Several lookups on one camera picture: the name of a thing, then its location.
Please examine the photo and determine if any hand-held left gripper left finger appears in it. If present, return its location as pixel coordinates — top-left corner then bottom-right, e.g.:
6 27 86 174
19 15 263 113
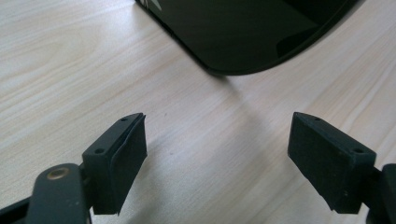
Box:
81 112 149 217

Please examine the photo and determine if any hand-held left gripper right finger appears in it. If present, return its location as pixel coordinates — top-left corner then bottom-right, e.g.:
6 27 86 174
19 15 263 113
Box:
287 111 378 215

